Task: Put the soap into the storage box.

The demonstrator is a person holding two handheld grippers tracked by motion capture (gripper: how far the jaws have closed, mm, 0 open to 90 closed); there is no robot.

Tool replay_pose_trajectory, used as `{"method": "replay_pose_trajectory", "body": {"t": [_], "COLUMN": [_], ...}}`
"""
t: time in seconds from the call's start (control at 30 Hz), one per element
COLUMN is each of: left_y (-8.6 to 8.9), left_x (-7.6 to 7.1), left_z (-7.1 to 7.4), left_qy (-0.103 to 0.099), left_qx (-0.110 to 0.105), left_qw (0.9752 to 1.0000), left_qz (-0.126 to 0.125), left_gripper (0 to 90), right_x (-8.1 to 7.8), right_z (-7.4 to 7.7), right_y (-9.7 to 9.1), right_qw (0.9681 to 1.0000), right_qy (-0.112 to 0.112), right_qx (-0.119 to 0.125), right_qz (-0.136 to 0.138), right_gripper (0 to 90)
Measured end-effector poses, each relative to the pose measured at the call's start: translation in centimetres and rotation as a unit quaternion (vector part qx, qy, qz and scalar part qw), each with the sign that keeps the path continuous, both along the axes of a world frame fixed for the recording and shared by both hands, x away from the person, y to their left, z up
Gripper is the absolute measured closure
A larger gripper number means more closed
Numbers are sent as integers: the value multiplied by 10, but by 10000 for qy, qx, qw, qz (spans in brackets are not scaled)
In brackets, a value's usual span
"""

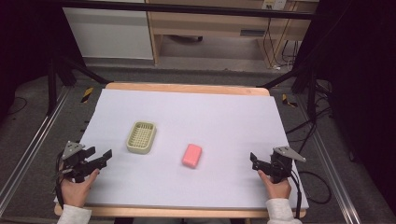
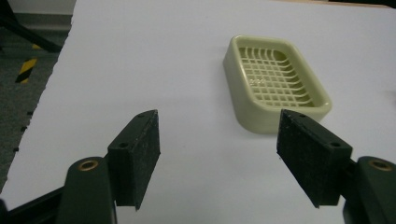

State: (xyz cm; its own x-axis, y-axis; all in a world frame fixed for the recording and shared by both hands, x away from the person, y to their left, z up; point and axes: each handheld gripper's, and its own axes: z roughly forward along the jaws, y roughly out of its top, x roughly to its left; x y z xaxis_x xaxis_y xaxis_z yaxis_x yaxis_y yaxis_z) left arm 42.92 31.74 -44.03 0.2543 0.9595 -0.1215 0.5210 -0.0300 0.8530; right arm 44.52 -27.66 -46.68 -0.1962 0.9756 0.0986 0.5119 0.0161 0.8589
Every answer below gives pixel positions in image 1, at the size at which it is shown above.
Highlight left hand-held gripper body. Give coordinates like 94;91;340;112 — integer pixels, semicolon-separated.
61;140;95;184

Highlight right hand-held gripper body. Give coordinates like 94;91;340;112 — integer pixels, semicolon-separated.
268;146;307;185

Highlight person's right hand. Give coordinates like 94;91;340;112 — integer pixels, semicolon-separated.
257;170;292;201

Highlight person's left hand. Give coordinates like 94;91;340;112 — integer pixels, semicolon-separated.
60;168;101;209

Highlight beige slotted soap dish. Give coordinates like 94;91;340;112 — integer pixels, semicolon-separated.
125;120;158;156

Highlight yellow black tape strip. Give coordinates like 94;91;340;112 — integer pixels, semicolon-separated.
281;93;299;108
80;86;94;104

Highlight white foam table sheet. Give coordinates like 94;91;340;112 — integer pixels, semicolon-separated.
53;88;310;210

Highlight pink soap bar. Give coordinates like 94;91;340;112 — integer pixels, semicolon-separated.
181;143;204;170

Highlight wooden table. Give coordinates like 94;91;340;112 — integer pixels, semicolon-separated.
53;81;308;219

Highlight black curtain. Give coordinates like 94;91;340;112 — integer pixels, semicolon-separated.
293;0;396;216
0;0;85;122

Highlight white cabinet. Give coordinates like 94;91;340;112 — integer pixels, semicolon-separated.
62;7;154;61

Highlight light wooden desk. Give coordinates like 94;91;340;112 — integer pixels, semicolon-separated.
145;0;320;69

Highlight white power strip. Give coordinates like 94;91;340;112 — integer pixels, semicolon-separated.
261;0;288;11

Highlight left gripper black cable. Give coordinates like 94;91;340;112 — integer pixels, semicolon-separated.
54;151;65;209

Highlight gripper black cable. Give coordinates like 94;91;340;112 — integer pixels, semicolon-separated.
54;151;65;209
288;169;304;219

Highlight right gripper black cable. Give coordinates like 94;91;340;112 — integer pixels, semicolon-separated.
288;169;304;219

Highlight metal floor rail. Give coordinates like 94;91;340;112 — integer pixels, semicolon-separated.
297;92;363;224
0;87;72;217

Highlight black floor cable loop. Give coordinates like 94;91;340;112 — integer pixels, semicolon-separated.
297;170;332;205

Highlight black frame leg brace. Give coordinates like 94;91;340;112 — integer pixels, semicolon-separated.
256;63;319;120
46;55;110;117

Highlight black cables under desk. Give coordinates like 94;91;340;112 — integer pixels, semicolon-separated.
262;18;301;69

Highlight black overhead frame bar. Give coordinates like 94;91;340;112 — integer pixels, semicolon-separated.
60;0;316;21

